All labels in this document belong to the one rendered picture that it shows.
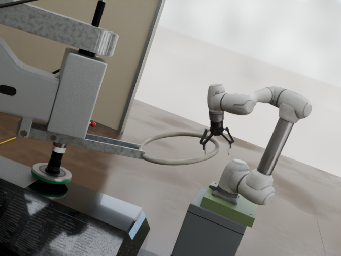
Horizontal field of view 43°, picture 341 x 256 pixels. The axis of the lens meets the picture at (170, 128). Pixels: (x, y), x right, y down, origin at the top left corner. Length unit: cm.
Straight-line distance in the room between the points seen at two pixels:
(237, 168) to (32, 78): 146
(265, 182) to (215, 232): 47
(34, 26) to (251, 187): 163
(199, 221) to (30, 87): 142
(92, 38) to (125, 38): 511
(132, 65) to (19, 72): 511
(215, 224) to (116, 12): 507
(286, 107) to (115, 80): 489
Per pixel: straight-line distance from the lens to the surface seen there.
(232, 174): 292
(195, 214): 292
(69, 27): 216
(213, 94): 239
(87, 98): 222
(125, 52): 726
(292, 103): 274
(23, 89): 221
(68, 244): 216
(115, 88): 732
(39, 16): 215
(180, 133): 272
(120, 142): 248
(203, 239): 297
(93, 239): 215
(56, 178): 236
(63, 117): 224
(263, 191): 282
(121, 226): 219
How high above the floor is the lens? 179
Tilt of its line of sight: 12 degrees down
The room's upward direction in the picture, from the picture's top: 19 degrees clockwise
